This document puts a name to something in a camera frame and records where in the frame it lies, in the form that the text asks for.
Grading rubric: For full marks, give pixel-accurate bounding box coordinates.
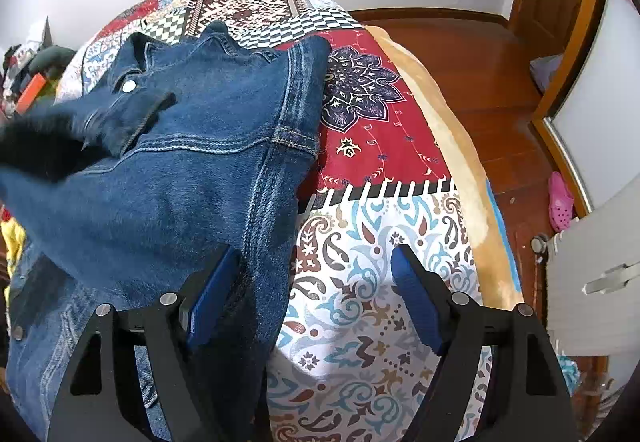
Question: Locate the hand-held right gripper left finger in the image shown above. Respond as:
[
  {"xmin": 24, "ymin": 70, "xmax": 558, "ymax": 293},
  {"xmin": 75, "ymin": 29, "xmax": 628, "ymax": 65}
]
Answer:
[{"xmin": 47, "ymin": 246, "xmax": 246, "ymax": 442}]

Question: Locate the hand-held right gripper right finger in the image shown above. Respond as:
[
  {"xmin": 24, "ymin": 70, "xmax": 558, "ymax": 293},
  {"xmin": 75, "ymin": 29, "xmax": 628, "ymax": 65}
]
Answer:
[{"xmin": 391, "ymin": 244, "xmax": 574, "ymax": 442}]

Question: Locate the blue denim jacket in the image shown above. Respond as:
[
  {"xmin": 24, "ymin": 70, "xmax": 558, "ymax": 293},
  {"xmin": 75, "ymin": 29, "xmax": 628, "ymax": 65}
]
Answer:
[{"xmin": 0, "ymin": 20, "xmax": 332, "ymax": 442}]

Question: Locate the pile of mixed clothes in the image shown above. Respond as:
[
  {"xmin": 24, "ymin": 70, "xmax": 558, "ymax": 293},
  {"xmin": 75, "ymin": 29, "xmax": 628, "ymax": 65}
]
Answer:
[{"xmin": 0, "ymin": 17, "xmax": 77, "ymax": 118}]

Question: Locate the patchwork patterned bedspread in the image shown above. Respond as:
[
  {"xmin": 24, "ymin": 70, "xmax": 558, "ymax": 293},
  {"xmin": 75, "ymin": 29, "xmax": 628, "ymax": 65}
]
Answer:
[{"xmin": 55, "ymin": 0, "xmax": 497, "ymax": 442}]

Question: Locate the orange box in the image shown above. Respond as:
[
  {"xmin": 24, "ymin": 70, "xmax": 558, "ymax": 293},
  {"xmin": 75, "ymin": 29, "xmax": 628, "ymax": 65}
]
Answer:
[{"xmin": 16, "ymin": 73, "xmax": 47, "ymax": 115}]

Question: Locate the yellow cloth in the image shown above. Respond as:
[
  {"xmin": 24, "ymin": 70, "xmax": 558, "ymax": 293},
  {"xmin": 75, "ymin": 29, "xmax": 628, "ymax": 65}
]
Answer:
[{"xmin": 0, "ymin": 207, "xmax": 27, "ymax": 278}]

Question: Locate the pink clog shoe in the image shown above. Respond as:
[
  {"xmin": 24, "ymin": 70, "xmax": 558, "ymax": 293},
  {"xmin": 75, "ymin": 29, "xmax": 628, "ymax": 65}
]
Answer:
[{"xmin": 547, "ymin": 172, "xmax": 576, "ymax": 234}]

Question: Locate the beige fleece blanket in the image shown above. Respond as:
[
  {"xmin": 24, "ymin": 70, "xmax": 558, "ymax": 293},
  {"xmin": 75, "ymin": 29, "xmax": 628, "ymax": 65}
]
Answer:
[{"xmin": 362, "ymin": 24, "xmax": 526, "ymax": 313}]

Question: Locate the teal patterned cloth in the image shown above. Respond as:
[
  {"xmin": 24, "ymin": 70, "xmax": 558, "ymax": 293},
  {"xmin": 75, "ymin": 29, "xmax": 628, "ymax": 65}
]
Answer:
[{"xmin": 557, "ymin": 354, "xmax": 583, "ymax": 398}]

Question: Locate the grey cloth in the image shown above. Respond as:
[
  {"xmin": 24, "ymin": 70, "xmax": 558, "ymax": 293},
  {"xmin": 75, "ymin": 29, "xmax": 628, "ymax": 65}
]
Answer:
[{"xmin": 529, "ymin": 54, "xmax": 566, "ymax": 95}]

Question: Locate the white wardrobe door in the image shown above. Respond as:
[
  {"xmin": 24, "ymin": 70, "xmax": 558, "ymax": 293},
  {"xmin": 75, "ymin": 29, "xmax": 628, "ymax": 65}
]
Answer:
[{"xmin": 531, "ymin": 0, "xmax": 640, "ymax": 218}]

